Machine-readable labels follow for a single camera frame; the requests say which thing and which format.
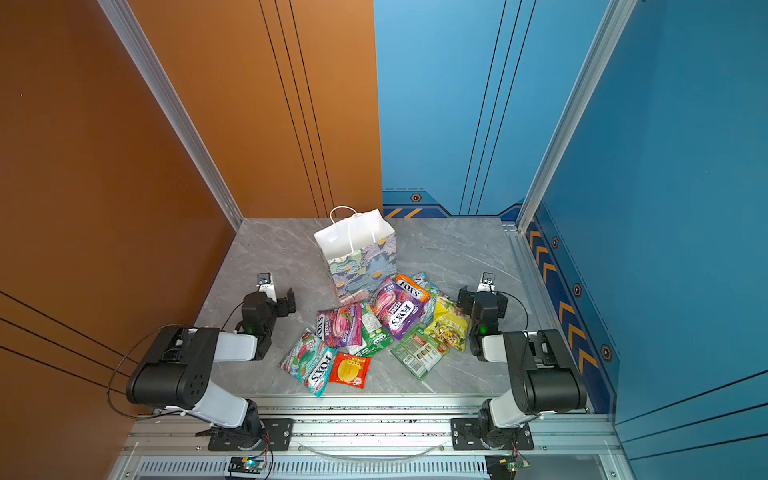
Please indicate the orange Fox's candy bag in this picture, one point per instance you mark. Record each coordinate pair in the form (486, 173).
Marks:
(413, 289)

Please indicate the green white snack packet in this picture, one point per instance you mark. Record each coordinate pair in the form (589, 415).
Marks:
(375, 337)

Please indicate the aluminium frame rail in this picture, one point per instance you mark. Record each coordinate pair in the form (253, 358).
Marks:
(375, 436)

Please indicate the teal Fox's candy bag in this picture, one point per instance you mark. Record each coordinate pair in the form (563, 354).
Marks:
(310, 361)

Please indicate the yellow snack bag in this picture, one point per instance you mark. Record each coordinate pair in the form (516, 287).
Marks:
(449, 325)

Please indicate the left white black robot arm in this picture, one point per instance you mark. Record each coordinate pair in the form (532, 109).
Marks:
(175, 373)

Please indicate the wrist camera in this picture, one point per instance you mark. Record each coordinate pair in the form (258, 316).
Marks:
(487, 282)
(265, 285)

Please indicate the green circuit board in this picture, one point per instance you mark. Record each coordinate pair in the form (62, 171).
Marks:
(505, 467)
(248, 467)

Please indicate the purple Fox's candy bag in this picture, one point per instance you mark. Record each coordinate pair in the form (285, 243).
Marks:
(396, 308)

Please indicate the pink Fox's candy bag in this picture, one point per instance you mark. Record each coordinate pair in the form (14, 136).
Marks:
(341, 327)

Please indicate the right aluminium corner post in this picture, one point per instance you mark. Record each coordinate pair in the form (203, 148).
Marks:
(609, 32)

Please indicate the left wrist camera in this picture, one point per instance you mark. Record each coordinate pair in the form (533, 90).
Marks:
(265, 285)

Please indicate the floral paper bag white handles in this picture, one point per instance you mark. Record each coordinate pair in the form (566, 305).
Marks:
(360, 251)

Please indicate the left green circuit board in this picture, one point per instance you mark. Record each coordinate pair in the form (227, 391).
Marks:
(248, 467)

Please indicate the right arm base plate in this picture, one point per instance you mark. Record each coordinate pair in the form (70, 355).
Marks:
(470, 434)

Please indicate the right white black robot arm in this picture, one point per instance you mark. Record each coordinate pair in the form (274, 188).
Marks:
(543, 377)

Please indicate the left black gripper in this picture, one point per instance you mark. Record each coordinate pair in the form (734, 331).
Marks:
(285, 302)

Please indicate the green snack pouch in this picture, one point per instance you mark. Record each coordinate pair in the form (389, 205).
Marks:
(419, 352)

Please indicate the right green circuit board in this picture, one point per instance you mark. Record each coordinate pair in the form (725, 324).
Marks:
(505, 467)

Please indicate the aluminium corner post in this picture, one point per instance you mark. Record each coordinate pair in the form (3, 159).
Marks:
(125, 24)
(609, 32)

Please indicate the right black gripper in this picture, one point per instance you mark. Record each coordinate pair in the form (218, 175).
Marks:
(465, 301)

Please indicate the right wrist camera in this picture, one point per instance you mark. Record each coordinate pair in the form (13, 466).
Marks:
(487, 282)

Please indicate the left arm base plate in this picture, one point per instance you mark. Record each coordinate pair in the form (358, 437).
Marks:
(274, 434)

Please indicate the left aluminium corner post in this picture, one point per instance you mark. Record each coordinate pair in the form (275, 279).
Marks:
(125, 24)

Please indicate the red yellow snack packet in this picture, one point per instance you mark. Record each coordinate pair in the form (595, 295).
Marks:
(350, 370)

